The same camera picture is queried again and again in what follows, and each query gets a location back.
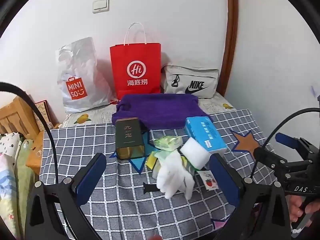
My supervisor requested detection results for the black cable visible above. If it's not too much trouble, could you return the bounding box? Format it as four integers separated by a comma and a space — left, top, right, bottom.
250, 107, 320, 178
0, 81, 61, 188

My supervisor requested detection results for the yellow green sponge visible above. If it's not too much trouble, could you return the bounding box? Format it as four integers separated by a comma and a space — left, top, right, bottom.
147, 152, 161, 168

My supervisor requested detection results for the purple towel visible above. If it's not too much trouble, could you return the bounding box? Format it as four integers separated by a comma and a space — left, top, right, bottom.
112, 93, 213, 132

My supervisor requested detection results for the wooden nightstand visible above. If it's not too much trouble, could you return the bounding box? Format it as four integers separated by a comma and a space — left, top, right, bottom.
26, 124, 61, 176

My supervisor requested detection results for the blue tissue pack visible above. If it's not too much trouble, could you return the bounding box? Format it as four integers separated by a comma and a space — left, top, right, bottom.
185, 117, 227, 155

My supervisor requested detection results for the brown wooden door frame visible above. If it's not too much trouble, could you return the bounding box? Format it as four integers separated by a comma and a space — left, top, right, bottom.
217, 0, 238, 97

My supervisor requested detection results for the green tissue packet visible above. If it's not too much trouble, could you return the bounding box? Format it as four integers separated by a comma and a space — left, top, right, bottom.
153, 135, 183, 152

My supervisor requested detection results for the dark green tin box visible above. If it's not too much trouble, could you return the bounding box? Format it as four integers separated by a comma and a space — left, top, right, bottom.
115, 117, 146, 161

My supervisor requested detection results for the grey fabric pouch bag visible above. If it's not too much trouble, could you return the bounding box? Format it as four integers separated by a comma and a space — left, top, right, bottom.
161, 62, 220, 98

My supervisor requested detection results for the white glove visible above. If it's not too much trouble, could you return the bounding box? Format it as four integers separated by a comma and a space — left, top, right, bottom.
156, 150, 196, 200

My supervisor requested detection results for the person's right hand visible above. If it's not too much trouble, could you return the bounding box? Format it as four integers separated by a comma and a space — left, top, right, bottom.
287, 194, 320, 222

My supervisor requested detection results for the wooden headboard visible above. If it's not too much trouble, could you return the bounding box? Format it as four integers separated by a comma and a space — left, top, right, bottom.
0, 96, 40, 140

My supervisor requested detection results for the white sponge block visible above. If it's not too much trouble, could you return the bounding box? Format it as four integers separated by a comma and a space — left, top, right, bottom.
180, 137, 211, 169

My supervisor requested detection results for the white plastic shopping bag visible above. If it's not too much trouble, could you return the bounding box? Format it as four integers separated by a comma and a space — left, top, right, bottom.
55, 37, 113, 114

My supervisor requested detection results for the grey checked blanket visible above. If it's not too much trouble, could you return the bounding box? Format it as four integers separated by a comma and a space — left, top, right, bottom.
39, 109, 278, 240

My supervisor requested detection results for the floral bedding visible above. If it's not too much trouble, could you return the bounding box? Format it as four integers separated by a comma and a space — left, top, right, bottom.
0, 132, 36, 240

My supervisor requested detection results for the framed picture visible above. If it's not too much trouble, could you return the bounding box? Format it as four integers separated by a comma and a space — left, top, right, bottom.
34, 100, 55, 130

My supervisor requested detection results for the red paper bag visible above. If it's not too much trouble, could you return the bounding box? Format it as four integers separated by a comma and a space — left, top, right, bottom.
110, 22, 162, 100

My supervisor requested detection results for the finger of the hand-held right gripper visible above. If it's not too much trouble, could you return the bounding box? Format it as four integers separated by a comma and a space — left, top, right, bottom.
254, 147, 292, 178
276, 133, 318, 165

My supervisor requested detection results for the tomato print wipe sachet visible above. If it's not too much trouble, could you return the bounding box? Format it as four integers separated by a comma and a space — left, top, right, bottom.
199, 170, 218, 191

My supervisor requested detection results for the white wall light switch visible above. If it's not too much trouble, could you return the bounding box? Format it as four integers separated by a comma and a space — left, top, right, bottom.
92, 0, 110, 14

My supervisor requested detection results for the newspaper print bed sheet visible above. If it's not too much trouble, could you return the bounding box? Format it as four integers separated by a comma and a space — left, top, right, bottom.
61, 91, 237, 131

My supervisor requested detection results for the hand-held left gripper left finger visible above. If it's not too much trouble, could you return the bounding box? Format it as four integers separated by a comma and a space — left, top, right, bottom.
24, 152, 107, 240

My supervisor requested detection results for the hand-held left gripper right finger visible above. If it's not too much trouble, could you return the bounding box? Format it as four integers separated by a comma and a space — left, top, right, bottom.
209, 152, 292, 240

